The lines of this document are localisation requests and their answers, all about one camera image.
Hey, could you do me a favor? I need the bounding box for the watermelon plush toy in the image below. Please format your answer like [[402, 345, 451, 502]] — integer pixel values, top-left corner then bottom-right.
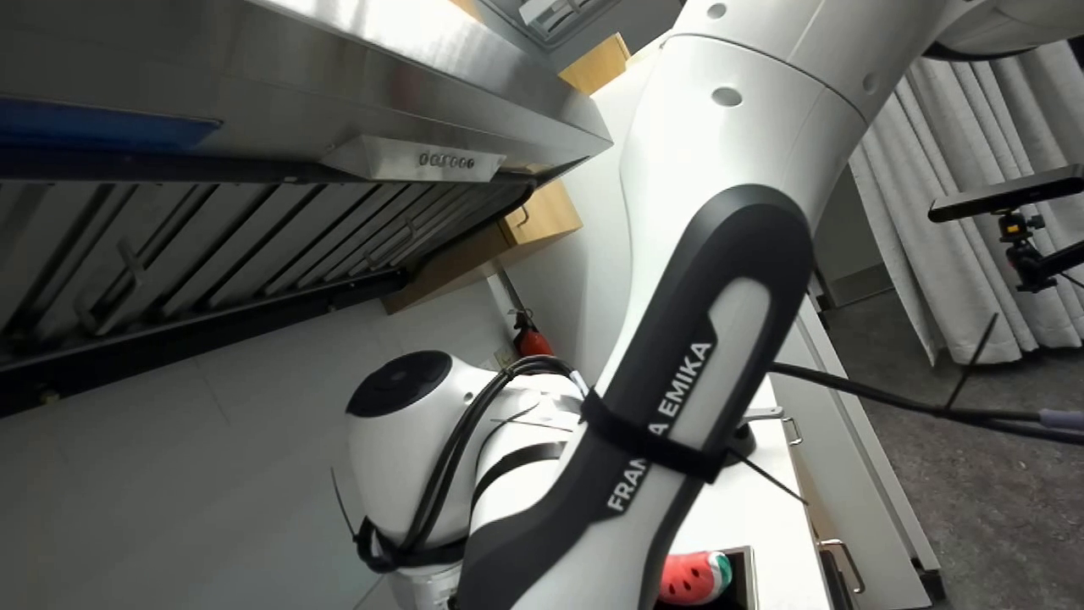
[[656, 548, 738, 610]]

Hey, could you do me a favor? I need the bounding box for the small red object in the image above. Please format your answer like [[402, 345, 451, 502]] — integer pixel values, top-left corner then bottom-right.
[[512, 327, 557, 364]]

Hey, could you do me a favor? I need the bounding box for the steel range hood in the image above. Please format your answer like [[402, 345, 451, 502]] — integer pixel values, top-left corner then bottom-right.
[[0, 0, 618, 424]]

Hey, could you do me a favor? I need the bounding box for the grey curtain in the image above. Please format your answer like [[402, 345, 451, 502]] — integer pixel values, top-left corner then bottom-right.
[[843, 42, 1084, 366]]

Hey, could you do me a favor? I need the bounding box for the black tripod stand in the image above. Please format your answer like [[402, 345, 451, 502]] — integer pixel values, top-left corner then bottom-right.
[[923, 164, 1084, 298]]

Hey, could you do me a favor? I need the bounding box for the silver cabinet door handle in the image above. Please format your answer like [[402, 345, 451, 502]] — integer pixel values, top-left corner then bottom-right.
[[815, 532, 870, 601]]

